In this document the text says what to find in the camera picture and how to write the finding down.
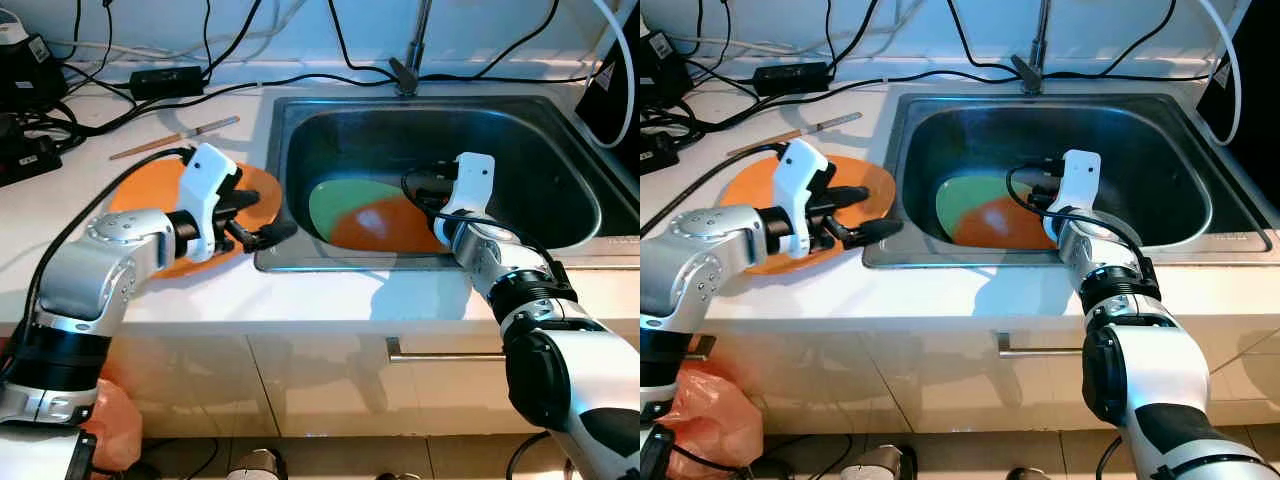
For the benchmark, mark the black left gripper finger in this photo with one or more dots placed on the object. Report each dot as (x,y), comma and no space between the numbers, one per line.
(262,198)
(852,195)
(272,236)
(875,233)

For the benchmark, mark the orange bowl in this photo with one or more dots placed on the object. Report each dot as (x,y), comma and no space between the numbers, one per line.
(1005,228)
(385,230)

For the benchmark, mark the wooden chopstick with silver end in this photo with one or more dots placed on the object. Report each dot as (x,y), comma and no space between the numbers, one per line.
(830,122)
(205,128)
(175,138)
(795,133)

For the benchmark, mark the green round plate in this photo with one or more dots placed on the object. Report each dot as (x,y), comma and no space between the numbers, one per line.
(965,195)
(340,200)

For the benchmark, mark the orange round plate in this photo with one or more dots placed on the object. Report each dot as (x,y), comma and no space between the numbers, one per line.
(755,180)
(150,185)

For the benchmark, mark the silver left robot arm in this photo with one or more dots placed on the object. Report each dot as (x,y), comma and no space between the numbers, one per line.
(700,265)
(90,270)

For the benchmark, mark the white kitchen cabinet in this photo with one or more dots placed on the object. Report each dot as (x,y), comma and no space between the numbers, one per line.
(300,390)
(900,380)

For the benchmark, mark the metal sink faucet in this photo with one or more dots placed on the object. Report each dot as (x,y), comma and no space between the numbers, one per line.
(1026,75)
(404,78)

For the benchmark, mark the stainless steel sink basin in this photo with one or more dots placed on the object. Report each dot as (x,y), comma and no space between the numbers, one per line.
(1160,140)
(540,150)

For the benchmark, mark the black power adapter brick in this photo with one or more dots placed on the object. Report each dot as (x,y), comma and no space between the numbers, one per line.
(167,81)
(792,78)

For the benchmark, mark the black power strip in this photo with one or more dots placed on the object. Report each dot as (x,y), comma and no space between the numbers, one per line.
(28,155)
(655,150)

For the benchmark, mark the black countertop appliance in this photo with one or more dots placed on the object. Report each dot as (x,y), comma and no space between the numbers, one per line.
(612,90)
(1258,95)

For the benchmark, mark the black charger box with label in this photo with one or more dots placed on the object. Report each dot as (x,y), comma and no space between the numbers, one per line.
(662,65)
(30,75)

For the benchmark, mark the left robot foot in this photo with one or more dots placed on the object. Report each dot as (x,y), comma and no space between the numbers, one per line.
(882,464)
(258,465)

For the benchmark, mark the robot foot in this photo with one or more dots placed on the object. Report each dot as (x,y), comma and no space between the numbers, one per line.
(258,465)
(1028,474)
(882,464)

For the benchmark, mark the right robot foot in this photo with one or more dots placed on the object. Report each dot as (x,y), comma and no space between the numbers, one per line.
(1028,474)

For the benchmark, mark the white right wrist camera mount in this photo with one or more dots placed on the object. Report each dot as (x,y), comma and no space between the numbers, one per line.
(472,185)
(1082,180)

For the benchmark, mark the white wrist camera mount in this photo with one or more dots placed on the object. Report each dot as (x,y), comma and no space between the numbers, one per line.
(795,185)
(205,190)
(472,185)
(1082,180)

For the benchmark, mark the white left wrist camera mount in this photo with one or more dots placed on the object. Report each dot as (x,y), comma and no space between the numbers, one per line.
(795,185)
(205,190)

